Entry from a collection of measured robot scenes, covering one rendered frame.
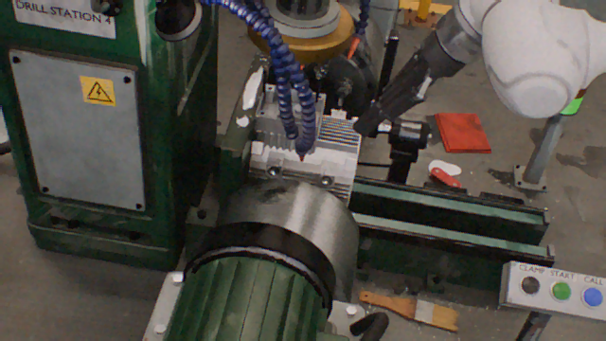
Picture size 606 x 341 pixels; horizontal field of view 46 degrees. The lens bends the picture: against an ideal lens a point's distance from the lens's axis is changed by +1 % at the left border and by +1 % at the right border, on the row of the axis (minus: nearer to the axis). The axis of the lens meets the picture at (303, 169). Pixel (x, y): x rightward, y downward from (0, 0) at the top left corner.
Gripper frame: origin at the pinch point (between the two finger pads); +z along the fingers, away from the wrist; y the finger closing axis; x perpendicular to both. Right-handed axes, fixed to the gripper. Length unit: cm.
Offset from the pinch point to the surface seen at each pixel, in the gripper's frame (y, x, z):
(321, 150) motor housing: -1.8, -1.5, 13.3
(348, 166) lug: 1.0, 3.5, 10.6
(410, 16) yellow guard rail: -239, 73, 92
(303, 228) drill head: 25.4, -5.0, 6.6
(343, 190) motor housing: 2.8, 5.7, 14.9
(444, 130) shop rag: -49, 37, 22
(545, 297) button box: 20.7, 35.6, -4.7
